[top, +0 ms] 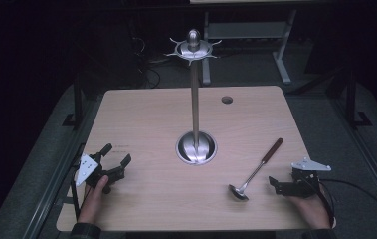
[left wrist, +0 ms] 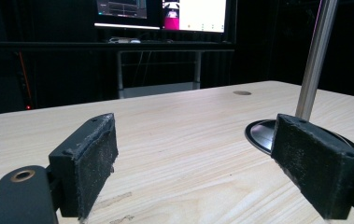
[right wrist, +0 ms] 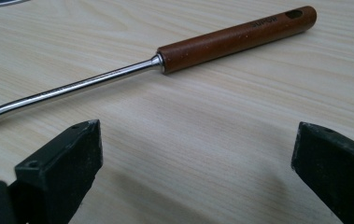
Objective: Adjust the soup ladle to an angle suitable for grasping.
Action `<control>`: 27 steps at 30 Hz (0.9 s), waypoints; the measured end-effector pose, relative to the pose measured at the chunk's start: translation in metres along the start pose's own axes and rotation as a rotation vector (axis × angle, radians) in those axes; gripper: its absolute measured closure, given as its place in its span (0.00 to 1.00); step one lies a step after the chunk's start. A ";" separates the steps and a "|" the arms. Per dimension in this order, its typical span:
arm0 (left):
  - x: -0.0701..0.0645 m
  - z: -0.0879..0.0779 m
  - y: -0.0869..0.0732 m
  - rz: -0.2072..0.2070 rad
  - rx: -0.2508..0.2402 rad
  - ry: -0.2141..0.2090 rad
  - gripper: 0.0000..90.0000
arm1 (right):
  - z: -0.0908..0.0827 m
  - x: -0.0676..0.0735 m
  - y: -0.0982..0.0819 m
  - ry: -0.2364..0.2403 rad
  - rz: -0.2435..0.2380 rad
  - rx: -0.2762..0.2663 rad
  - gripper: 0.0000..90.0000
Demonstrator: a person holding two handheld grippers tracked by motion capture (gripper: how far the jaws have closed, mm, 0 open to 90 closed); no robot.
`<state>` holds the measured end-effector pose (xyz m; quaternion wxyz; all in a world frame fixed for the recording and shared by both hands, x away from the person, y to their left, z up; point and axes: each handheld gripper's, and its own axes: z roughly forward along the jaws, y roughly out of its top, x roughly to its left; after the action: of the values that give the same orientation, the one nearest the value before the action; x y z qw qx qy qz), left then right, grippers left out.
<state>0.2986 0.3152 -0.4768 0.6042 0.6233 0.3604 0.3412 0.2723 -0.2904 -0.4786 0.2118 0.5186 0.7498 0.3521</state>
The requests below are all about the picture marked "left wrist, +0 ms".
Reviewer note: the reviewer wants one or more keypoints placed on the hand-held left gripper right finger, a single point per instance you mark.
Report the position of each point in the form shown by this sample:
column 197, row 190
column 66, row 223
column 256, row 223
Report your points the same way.
column 316, row 169

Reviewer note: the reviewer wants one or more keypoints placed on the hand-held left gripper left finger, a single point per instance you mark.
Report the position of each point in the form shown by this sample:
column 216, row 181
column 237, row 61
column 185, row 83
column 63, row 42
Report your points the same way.
column 86, row 161

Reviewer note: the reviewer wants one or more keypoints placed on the round black stand base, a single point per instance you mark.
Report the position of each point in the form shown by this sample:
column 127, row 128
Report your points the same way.
column 260, row 133

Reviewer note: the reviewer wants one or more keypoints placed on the metal stand pole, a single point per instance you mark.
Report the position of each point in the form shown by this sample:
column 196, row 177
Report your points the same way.
column 316, row 59

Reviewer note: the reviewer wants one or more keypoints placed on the white computer mouse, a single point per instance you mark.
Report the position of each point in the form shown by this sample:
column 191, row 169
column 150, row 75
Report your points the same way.
column 135, row 41

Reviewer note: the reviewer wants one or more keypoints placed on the dark computer monitor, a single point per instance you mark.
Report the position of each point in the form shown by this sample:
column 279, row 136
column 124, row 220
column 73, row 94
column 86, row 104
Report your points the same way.
column 124, row 13

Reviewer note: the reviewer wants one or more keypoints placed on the bright white computer monitor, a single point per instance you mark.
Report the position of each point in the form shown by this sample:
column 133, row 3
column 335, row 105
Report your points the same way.
column 195, row 15

